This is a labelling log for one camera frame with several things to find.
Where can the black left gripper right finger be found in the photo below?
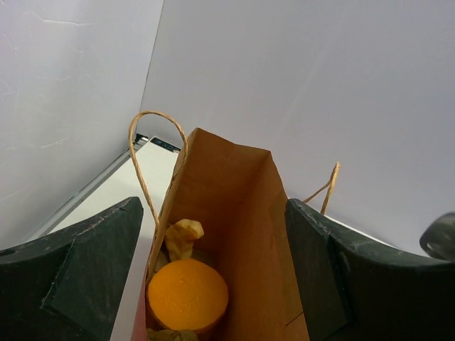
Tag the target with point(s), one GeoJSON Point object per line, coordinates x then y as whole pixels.
{"type": "Point", "coordinates": [355, 288]}

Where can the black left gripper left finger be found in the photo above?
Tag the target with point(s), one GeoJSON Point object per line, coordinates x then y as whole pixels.
{"type": "Point", "coordinates": [68, 285]}

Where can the metal kitchen tongs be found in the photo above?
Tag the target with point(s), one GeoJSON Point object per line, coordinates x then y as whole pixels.
{"type": "Point", "coordinates": [437, 241]}

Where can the large orange bread loaf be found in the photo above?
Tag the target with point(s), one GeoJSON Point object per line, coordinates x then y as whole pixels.
{"type": "Point", "coordinates": [187, 295]}

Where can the striped orange croissant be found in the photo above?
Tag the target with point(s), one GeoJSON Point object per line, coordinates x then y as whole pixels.
{"type": "Point", "coordinates": [180, 237]}

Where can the red paper bag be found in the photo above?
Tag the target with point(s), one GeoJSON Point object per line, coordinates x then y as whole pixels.
{"type": "Point", "coordinates": [278, 256]}

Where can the left blue corner label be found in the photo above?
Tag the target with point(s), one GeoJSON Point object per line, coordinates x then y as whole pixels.
{"type": "Point", "coordinates": [165, 145]}

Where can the aluminium table frame rail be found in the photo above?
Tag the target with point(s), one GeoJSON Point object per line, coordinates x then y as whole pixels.
{"type": "Point", "coordinates": [115, 183]}

